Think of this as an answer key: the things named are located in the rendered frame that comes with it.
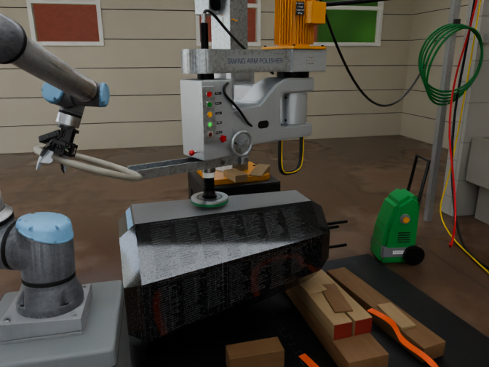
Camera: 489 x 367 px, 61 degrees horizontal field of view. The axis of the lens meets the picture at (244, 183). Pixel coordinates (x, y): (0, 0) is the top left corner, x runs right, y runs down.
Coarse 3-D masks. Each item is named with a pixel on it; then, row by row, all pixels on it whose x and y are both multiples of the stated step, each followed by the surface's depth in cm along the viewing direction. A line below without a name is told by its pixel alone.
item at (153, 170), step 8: (168, 160) 224; (176, 160) 227; (184, 160) 230; (192, 160) 234; (208, 160) 227; (216, 160) 231; (224, 160) 234; (232, 160) 238; (240, 160) 242; (128, 168) 210; (136, 168) 213; (144, 168) 216; (152, 168) 207; (160, 168) 210; (168, 168) 212; (176, 168) 215; (184, 168) 219; (192, 168) 222; (200, 168) 225; (208, 168) 228; (144, 176) 205; (152, 176) 208; (160, 176) 211
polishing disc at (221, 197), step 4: (200, 192) 248; (216, 192) 248; (220, 192) 248; (192, 196) 242; (196, 196) 242; (200, 196) 242; (220, 196) 241; (224, 196) 241; (192, 200) 236; (196, 200) 234; (200, 200) 234; (204, 200) 234; (208, 200) 234; (212, 200) 234; (216, 200) 234; (220, 200) 234; (224, 200) 235; (204, 204) 231; (208, 204) 231; (212, 204) 231
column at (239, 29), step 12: (228, 0) 284; (240, 0) 291; (228, 12) 286; (240, 12) 293; (216, 24) 296; (228, 24) 289; (240, 24) 295; (216, 36) 298; (228, 36) 291; (240, 36) 298; (216, 48) 301; (228, 48) 293; (240, 48) 300; (216, 168) 329; (228, 168) 320; (240, 168) 324
